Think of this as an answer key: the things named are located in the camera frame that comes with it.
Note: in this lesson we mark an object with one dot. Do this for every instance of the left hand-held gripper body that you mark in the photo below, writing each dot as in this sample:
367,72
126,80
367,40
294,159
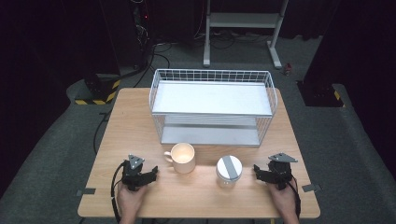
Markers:
133,175

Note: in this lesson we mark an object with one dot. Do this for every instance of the small red floor object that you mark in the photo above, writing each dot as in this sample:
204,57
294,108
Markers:
288,69

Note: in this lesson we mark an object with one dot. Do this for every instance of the grey tape strip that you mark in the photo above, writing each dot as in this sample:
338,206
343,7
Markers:
311,187
86,191

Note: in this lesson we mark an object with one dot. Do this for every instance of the black base with striped edge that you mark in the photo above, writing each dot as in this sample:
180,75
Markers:
99,90
320,95

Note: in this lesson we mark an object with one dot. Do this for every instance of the person's left hand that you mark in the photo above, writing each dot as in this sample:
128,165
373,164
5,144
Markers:
130,200

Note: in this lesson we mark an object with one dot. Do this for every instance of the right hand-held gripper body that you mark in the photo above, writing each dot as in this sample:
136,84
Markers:
280,172

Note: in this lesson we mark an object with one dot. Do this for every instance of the cream ceramic mug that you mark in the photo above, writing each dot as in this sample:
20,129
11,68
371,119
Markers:
183,158

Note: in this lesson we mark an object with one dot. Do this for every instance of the person's right hand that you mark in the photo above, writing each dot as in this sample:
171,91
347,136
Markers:
284,200

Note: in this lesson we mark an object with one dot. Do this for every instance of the grey metal stand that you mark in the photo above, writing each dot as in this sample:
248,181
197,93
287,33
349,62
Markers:
243,20

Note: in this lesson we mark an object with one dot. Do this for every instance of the black curtain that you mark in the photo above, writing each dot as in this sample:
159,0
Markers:
37,62
361,56

